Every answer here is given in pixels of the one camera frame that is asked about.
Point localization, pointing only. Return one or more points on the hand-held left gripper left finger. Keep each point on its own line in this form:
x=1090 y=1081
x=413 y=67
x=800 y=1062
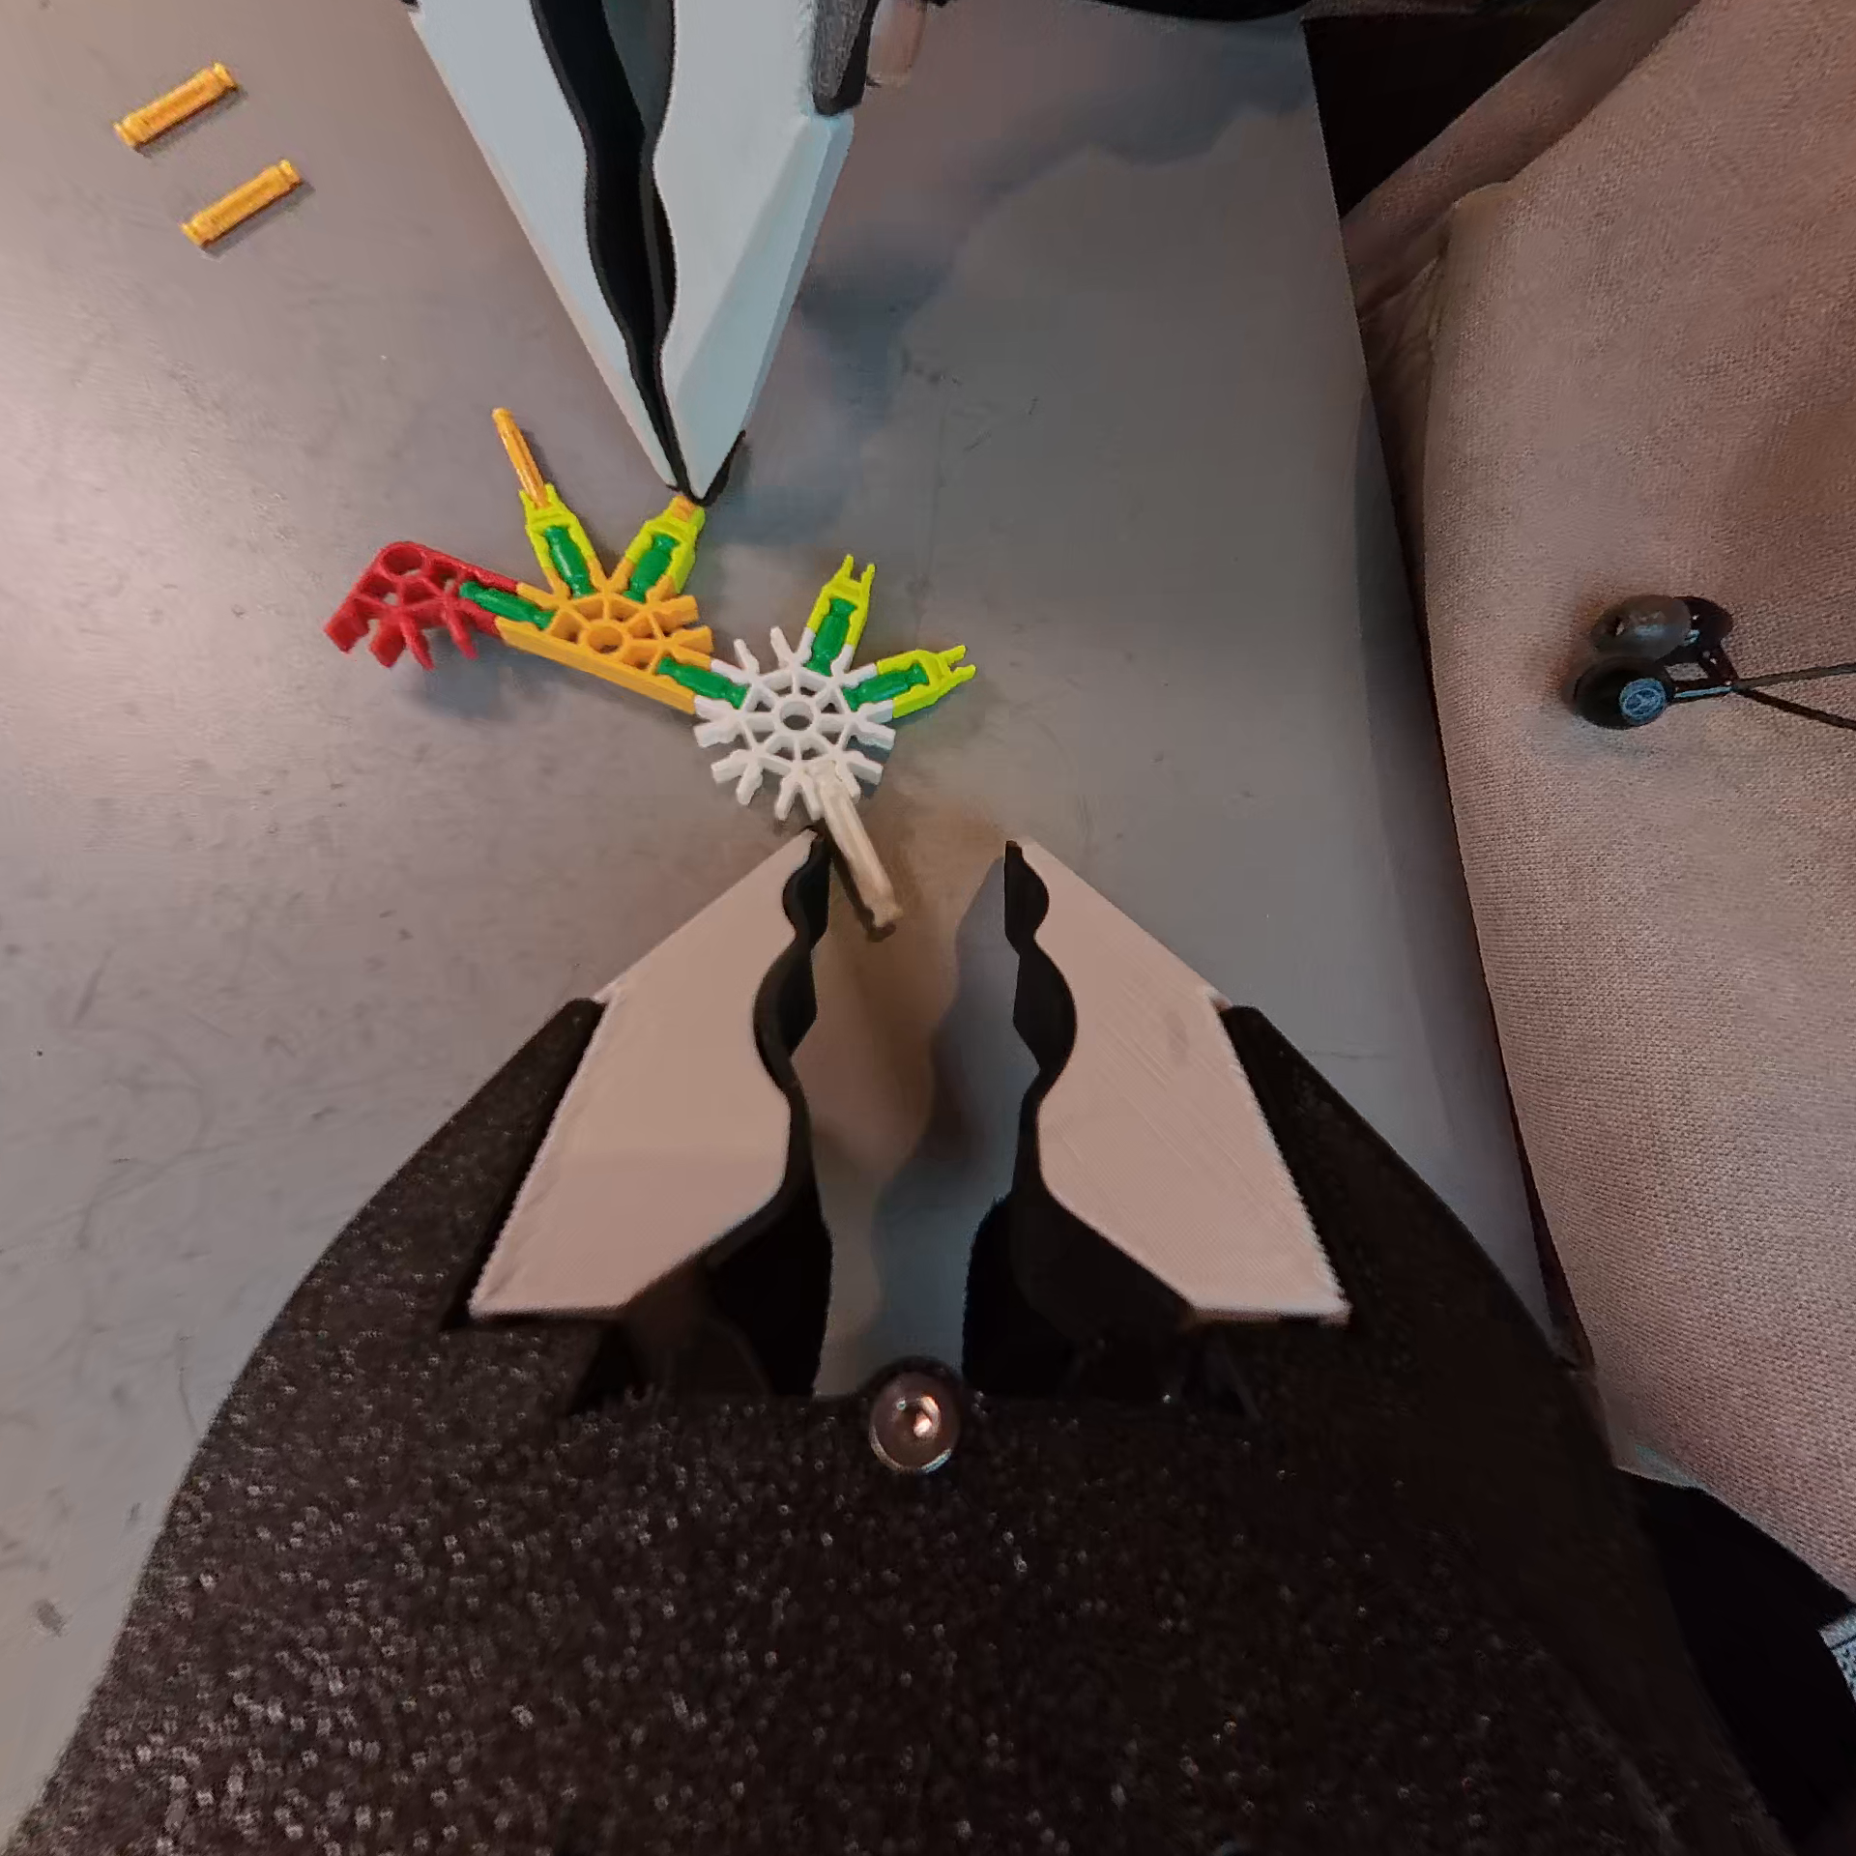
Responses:
x=666 y=1143

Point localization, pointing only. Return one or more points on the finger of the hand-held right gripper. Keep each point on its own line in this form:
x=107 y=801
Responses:
x=738 y=187
x=506 y=117

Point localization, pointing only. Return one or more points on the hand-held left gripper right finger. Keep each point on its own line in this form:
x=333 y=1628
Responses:
x=1184 y=1143

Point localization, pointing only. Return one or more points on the white plastic rod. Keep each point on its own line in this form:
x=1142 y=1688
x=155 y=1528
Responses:
x=865 y=871

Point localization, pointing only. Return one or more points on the white snowflake connector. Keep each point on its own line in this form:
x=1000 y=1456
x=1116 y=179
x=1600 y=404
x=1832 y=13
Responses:
x=761 y=696

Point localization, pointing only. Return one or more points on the orange half-circle connector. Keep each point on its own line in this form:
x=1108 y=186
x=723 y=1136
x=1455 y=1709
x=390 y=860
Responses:
x=608 y=653

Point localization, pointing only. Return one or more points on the person's right hand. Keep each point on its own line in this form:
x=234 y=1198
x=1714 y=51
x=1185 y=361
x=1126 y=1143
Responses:
x=899 y=35

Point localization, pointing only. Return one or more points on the black earbuds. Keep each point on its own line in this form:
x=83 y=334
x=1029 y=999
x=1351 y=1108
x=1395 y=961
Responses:
x=1624 y=687

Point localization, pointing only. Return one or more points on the dark cloth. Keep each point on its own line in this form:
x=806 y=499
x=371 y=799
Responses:
x=1740 y=1665

